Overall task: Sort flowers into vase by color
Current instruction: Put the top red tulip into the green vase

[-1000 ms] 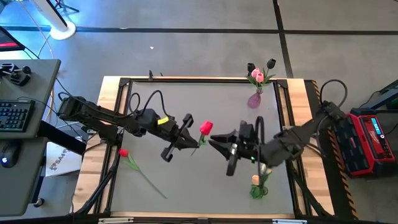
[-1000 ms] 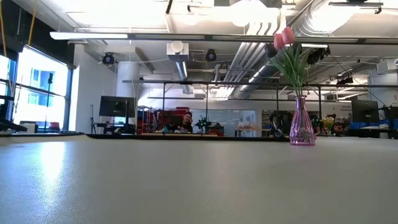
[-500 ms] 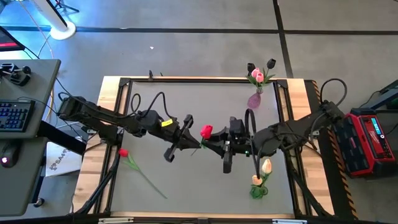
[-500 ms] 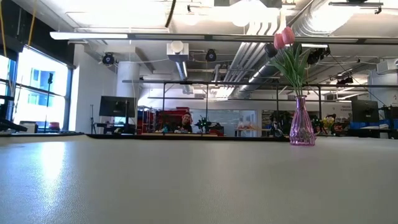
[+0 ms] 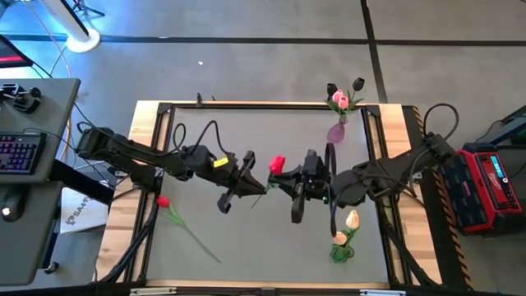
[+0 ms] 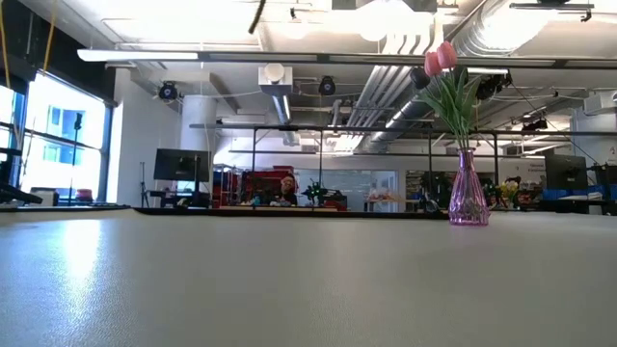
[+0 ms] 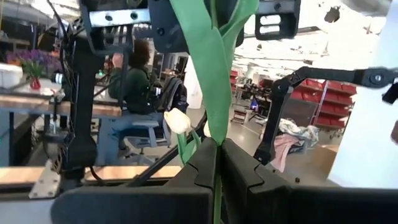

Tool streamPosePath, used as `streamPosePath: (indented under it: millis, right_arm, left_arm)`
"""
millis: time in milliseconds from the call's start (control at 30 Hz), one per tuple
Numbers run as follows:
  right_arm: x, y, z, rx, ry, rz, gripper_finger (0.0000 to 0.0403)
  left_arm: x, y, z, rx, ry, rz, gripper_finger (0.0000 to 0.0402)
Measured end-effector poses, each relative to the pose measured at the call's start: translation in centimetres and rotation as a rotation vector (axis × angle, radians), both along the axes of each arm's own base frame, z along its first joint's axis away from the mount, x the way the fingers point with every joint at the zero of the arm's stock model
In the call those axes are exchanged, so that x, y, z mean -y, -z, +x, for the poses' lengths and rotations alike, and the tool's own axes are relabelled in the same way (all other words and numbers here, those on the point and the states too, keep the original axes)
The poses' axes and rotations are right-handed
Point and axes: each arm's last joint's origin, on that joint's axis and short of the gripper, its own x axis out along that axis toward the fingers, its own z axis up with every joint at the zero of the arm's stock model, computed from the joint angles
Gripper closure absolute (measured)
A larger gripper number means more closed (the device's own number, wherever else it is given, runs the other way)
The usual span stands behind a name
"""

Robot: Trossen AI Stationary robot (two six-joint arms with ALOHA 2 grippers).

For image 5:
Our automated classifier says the cream artificial tulip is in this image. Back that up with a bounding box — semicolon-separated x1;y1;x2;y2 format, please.
339;209;361;250

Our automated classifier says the black backlit keyboard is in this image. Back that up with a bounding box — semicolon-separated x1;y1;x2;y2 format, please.
0;131;47;176

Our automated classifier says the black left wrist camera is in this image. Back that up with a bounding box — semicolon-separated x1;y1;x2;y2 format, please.
182;143;215;170

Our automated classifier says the silver metal bracket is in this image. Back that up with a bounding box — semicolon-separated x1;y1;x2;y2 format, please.
130;287;178;296
360;289;407;296

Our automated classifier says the grey side desk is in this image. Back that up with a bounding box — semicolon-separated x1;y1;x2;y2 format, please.
0;77;81;287

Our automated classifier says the red black power unit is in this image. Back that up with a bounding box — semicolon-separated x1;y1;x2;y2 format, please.
441;141;525;236

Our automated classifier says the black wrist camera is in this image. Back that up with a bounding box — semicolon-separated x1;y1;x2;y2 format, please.
304;152;329;184
182;143;215;170

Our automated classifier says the black screen with red stripe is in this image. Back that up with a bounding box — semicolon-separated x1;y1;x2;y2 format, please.
0;35;34;69

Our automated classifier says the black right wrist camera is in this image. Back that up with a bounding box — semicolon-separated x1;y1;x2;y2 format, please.
304;152;329;184

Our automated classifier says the green glass vase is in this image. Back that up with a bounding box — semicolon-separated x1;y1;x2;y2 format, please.
329;244;355;264

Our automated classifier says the black aluminium table frame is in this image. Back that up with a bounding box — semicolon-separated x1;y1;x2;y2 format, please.
95;100;443;289

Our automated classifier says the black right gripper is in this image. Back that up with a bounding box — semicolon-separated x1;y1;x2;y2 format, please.
270;150;332;225

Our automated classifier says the black left camera cable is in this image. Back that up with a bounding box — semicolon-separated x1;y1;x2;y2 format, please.
171;118;229;157

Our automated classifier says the pink artificial tulip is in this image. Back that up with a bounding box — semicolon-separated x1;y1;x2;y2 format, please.
331;89;346;121
337;95;351;121

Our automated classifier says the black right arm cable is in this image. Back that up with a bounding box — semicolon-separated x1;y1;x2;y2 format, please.
422;102;460;143

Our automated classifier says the white stand with round base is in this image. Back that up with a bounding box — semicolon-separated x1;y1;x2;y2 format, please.
39;0;102;53

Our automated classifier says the purple glass vase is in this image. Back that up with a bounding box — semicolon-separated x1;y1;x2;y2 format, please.
326;116;348;145

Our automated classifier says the black floor tripod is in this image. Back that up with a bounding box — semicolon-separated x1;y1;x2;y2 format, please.
72;0;106;18

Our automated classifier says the black clamp device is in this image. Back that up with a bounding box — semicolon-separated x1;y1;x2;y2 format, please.
0;81;42;115

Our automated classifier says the peach artificial tulip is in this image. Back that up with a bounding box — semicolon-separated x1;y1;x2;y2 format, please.
332;230;350;252

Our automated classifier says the black computer mouse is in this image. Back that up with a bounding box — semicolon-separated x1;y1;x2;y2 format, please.
0;192;25;223

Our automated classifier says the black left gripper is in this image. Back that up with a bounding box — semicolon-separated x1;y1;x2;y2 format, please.
213;150;267;215

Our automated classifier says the yellow black hazard tape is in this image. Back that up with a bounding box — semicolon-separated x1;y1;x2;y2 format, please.
412;105;474;291

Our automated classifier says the red artificial tulip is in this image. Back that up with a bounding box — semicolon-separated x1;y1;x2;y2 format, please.
250;155;287;210
156;195;223;264

